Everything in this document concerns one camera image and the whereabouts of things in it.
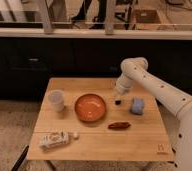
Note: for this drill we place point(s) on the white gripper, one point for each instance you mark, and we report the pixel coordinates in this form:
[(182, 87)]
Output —
[(118, 97)]

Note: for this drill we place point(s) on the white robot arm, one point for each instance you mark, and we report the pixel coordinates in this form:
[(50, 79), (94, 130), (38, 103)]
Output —
[(178, 102)]

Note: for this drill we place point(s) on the blue sponge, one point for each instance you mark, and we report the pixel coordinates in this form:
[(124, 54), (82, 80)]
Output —
[(137, 106)]

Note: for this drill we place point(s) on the brown sausage toy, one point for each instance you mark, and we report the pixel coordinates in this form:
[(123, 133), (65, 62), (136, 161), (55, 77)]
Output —
[(119, 125)]

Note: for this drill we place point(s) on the orange bowl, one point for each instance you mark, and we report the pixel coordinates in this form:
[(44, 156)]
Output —
[(90, 107)]

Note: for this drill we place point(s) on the wooden table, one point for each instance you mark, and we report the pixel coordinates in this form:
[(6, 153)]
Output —
[(145, 140)]

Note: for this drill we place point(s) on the cardboard box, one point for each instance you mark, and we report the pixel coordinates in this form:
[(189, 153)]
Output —
[(147, 19)]

